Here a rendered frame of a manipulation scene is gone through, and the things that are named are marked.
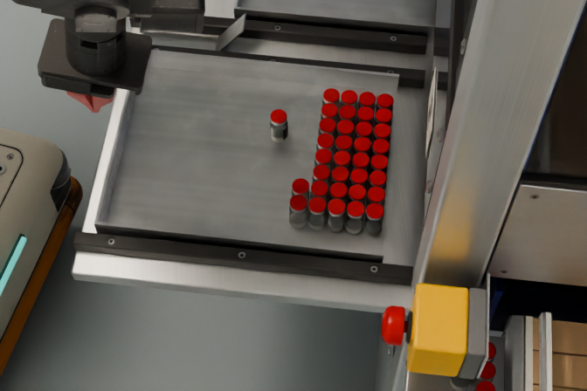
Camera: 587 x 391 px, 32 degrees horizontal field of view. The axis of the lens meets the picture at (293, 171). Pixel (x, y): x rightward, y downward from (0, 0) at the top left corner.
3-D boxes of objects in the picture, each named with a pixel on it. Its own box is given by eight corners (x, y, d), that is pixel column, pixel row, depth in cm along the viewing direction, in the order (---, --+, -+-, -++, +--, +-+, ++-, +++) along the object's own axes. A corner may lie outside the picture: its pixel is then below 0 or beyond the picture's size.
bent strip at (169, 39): (248, 41, 139) (246, 12, 134) (245, 58, 138) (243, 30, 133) (145, 31, 140) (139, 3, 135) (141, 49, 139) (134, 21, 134)
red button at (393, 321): (417, 318, 109) (421, 302, 105) (415, 353, 107) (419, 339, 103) (381, 313, 109) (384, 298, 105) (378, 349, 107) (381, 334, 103)
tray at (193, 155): (397, 90, 135) (399, 74, 132) (381, 269, 122) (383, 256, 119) (141, 64, 137) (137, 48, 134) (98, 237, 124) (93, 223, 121)
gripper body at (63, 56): (140, 99, 102) (142, 55, 96) (37, 80, 101) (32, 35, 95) (152, 47, 105) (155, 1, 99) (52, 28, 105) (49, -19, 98)
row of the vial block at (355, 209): (374, 112, 133) (376, 92, 129) (362, 236, 124) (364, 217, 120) (357, 110, 133) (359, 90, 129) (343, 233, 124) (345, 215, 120)
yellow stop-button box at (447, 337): (476, 316, 110) (487, 288, 104) (474, 380, 107) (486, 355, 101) (405, 308, 111) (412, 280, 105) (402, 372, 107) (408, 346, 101)
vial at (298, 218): (307, 213, 126) (308, 195, 122) (306, 229, 124) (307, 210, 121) (290, 211, 126) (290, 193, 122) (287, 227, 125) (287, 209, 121)
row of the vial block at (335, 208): (356, 110, 133) (358, 90, 129) (343, 233, 124) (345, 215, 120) (340, 108, 133) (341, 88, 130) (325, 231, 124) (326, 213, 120)
